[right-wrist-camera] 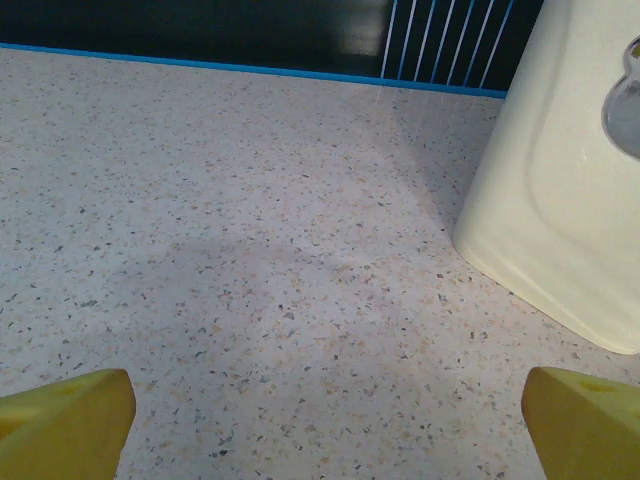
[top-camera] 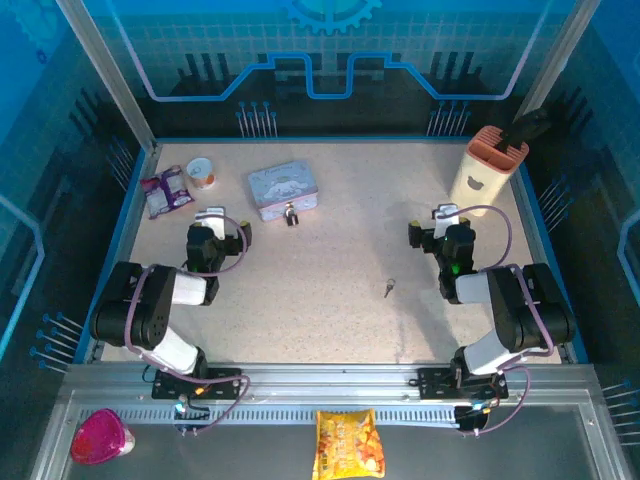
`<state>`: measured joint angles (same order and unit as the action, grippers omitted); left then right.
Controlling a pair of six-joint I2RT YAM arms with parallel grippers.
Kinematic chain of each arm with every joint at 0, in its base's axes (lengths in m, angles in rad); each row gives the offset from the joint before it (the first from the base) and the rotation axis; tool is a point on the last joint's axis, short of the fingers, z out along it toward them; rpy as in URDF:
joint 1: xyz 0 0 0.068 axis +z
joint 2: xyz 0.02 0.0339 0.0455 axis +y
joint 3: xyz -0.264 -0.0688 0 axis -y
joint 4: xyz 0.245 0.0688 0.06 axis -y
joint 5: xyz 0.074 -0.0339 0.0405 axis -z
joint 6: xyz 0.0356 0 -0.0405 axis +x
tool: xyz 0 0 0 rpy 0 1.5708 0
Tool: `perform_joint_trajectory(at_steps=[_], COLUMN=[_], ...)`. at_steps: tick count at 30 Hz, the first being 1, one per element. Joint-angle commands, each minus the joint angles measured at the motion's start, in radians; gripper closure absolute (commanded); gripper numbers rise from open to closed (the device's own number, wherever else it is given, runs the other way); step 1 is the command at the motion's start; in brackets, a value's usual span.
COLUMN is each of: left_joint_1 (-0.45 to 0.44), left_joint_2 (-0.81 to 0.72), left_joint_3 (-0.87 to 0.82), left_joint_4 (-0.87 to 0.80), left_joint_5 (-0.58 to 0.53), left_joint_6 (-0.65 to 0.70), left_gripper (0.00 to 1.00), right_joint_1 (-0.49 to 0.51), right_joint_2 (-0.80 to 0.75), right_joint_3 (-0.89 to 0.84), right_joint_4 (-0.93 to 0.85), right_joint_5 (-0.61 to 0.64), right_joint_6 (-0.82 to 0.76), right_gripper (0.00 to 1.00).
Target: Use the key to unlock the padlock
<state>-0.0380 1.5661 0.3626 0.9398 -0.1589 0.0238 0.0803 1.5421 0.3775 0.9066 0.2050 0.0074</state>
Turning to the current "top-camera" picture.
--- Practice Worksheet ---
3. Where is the blue pink cartoon tin box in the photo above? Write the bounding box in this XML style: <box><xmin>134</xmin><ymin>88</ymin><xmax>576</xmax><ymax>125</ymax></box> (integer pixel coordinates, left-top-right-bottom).
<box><xmin>247</xmin><ymin>158</ymin><xmax>320</xmax><ymax>223</ymax></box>

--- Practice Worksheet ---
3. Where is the white orange paper cup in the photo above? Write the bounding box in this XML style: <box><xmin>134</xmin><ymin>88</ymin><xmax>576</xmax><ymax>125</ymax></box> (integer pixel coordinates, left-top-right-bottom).
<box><xmin>186</xmin><ymin>157</ymin><xmax>218</xmax><ymax>192</ymax></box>

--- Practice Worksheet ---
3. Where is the purple snack packet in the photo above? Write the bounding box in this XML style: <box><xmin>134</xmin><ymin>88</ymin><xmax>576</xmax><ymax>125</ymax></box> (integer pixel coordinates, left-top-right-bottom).
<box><xmin>139</xmin><ymin>164</ymin><xmax>196</xmax><ymax>221</ymax></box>

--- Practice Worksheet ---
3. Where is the cream knife block orange top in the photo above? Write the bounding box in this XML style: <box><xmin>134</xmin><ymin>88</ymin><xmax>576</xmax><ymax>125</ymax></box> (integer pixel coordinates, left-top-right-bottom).
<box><xmin>448</xmin><ymin>125</ymin><xmax>530</xmax><ymax>218</ymax></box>

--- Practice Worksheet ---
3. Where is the pink plastic container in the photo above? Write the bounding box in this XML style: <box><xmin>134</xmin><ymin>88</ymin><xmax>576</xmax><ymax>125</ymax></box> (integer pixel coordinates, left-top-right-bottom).
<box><xmin>69</xmin><ymin>408</ymin><xmax>137</xmax><ymax>466</ymax></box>

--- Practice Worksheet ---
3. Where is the yellow chip bag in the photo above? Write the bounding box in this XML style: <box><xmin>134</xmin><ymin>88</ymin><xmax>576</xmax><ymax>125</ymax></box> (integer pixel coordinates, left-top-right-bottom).
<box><xmin>312</xmin><ymin>408</ymin><xmax>387</xmax><ymax>480</ymax></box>

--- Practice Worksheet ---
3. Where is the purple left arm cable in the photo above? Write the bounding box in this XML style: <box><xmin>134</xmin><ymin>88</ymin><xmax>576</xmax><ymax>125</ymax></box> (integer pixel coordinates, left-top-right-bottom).
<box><xmin>124</xmin><ymin>214</ymin><xmax>252</xmax><ymax>437</ymax></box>

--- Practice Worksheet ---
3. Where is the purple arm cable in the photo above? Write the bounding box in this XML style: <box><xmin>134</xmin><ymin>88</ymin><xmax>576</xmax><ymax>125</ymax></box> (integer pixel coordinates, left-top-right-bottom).
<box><xmin>124</xmin><ymin>214</ymin><xmax>252</xmax><ymax>437</ymax></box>
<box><xmin>457</xmin><ymin>204</ymin><xmax>557</xmax><ymax>437</ymax></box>

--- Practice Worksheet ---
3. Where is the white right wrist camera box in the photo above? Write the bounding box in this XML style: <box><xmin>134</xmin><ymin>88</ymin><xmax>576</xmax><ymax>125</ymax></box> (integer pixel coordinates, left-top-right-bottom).
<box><xmin>432</xmin><ymin>202</ymin><xmax>460</xmax><ymax>239</ymax></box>

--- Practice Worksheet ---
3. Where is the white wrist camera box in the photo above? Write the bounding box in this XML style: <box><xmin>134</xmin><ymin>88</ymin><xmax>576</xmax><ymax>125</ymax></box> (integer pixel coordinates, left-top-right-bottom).
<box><xmin>193</xmin><ymin>205</ymin><xmax>228</xmax><ymax>240</ymax></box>
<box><xmin>432</xmin><ymin>202</ymin><xmax>460</xmax><ymax>239</ymax></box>

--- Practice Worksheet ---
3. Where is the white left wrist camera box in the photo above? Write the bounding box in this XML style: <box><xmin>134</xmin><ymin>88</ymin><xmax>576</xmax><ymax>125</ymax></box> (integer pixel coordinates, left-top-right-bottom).
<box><xmin>193</xmin><ymin>205</ymin><xmax>228</xmax><ymax>240</ymax></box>

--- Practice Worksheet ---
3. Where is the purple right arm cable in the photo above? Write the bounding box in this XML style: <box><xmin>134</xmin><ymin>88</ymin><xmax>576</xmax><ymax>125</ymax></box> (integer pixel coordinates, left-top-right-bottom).
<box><xmin>457</xmin><ymin>204</ymin><xmax>557</xmax><ymax>437</ymax></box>

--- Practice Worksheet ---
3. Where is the black knife handle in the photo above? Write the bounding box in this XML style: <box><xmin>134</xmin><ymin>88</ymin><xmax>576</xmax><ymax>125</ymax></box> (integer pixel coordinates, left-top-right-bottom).
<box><xmin>501</xmin><ymin>107</ymin><xmax>550</xmax><ymax>151</ymax></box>

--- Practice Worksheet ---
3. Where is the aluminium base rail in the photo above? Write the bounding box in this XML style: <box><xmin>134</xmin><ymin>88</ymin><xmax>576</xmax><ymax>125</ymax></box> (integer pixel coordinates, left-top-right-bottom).
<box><xmin>62</xmin><ymin>362</ymin><xmax>601</xmax><ymax>409</ymax></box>

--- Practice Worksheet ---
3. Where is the slotted metal cable duct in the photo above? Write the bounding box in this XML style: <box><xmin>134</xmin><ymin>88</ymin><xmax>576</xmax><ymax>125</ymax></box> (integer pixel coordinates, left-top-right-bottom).
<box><xmin>107</xmin><ymin>407</ymin><xmax>464</xmax><ymax>426</ymax></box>

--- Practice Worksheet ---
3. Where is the aluminium frame post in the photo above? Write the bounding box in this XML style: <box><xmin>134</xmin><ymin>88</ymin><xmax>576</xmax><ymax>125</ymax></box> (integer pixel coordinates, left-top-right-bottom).
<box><xmin>513</xmin><ymin>0</ymin><xmax>604</xmax><ymax>129</ymax></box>
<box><xmin>54</xmin><ymin>0</ymin><xmax>160</xmax><ymax>154</ymax></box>

